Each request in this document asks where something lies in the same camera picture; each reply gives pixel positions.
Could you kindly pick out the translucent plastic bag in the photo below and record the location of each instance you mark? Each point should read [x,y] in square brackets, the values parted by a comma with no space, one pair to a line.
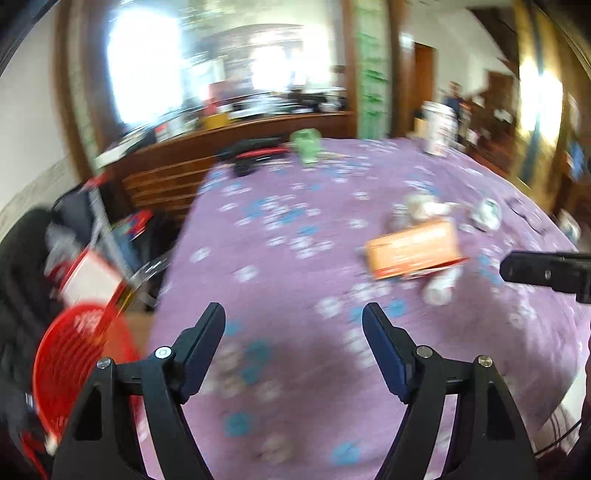
[420,210]

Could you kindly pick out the black handheld tool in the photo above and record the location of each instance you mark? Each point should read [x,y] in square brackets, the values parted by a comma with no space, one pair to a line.
[249,147]

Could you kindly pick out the crumpled white wrapper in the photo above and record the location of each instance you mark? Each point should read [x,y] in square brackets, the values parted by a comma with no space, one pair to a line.
[487,214]

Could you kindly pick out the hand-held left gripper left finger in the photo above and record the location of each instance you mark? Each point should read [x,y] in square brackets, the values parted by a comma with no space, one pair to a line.
[203,346]

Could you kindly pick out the green cloth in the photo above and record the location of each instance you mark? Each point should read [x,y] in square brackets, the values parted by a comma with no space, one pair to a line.
[307,145]

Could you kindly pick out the bamboo wall sticker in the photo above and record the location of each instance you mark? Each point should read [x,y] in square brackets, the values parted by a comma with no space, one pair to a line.
[371,69]

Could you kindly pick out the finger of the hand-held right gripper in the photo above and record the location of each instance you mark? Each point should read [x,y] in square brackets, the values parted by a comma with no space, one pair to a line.
[545,274]

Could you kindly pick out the dark framed glasses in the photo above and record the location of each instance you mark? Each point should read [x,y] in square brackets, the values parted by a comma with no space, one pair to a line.
[526,214]

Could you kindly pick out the purple floral tablecloth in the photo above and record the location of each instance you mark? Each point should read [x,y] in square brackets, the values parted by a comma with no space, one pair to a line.
[300,277]

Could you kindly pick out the red rimmed white tray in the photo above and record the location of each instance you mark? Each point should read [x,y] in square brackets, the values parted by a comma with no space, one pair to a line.
[90,281]

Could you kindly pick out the orange medicine box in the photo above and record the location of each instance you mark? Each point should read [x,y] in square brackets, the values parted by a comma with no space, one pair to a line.
[411,251]

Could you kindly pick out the black leather sofa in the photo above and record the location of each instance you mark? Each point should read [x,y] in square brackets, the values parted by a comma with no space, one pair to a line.
[18,286]

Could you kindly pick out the white cartoon paper cup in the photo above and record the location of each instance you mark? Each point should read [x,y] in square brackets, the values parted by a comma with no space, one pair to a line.
[437,129]

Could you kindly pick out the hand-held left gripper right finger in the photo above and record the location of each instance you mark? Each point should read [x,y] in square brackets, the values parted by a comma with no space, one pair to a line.
[385,350]

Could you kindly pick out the teal ointment tube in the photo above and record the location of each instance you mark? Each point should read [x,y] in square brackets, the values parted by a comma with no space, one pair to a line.
[441,288]

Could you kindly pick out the red plastic basket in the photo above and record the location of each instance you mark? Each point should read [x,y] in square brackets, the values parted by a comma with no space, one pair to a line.
[78,355]

